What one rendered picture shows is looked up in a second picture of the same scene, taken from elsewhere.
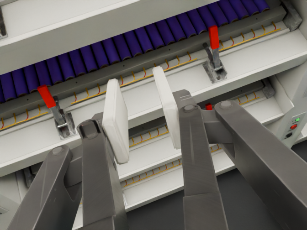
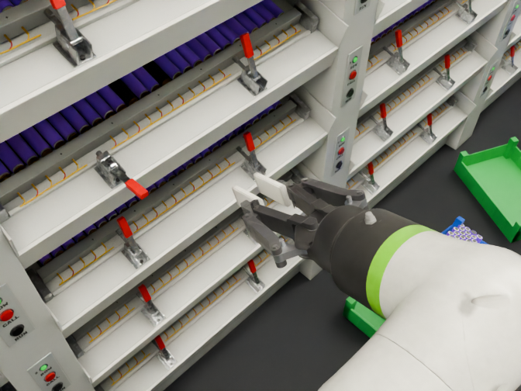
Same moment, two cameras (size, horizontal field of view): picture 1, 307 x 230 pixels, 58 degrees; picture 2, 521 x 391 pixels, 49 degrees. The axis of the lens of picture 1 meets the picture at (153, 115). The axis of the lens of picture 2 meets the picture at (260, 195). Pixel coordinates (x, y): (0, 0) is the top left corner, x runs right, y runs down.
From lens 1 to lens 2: 57 cm
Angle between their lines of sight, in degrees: 22
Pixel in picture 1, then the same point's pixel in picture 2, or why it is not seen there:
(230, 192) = (288, 314)
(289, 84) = (316, 167)
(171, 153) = (222, 269)
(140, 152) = (190, 278)
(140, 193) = (188, 342)
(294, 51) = (313, 136)
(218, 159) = (264, 272)
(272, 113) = not seen: hidden behind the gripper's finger
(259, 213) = (326, 326)
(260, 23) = (278, 119)
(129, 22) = (201, 147)
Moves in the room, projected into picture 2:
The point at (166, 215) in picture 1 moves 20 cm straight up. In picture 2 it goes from (220, 370) to (215, 332)
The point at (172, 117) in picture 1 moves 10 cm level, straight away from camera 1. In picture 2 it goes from (284, 192) to (246, 141)
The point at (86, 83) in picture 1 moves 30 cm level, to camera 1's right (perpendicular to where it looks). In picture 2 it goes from (144, 209) to (288, 135)
